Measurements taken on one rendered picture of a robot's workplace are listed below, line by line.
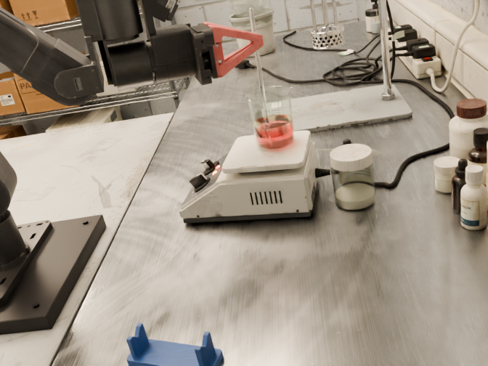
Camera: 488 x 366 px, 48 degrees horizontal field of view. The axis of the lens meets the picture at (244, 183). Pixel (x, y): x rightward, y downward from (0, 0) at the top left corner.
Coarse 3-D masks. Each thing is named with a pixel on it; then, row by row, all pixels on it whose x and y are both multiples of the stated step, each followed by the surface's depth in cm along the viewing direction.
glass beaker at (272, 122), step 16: (256, 96) 81; (272, 96) 81; (288, 96) 77; (256, 112) 77; (272, 112) 76; (288, 112) 78; (256, 128) 78; (272, 128) 77; (288, 128) 78; (256, 144) 80; (272, 144) 78; (288, 144) 79
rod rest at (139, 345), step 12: (132, 336) 56; (144, 336) 58; (204, 336) 54; (132, 348) 56; (144, 348) 58; (156, 348) 58; (168, 348) 57; (180, 348) 57; (192, 348) 57; (204, 348) 53; (132, 360) 57; (144, 360) 56; (156, 360) 56; (168, 360) 56; (180, 360) 55; (192, 360) 55; (204, 360) 53; (216, 360) 55
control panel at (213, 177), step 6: (222, 162) 86; (216, 168) 84; (210, 174) 85; (216, 174) 82; (210, 180) 82; (192, 186) 87; (210, 186) 79; (192, 192) 83; (198, 192) 81; (186, 198) 83
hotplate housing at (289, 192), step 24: (312, 144) 85; (312, 168) 80; (216, 192) 78; (240, 192) 77; (264, 192) 77; (288, 192) 76; (312, 192) 78; (192, 216) 81; (216, 216) 81; (240, 216) 80; (264, 216) 79; (288, 216) 78
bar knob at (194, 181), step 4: (196, 176) 82; (200, 176) 81; (204, 176) 81; (192, 180) 82; (196, 180) 82; (200, 180) 81; (204, 180) 81; (208, 180) 81; (192, 184) 83; (196, 184) 82; (200, 184) 82; (204, 184) 81; (196, 188) 82; (200, 188) 81
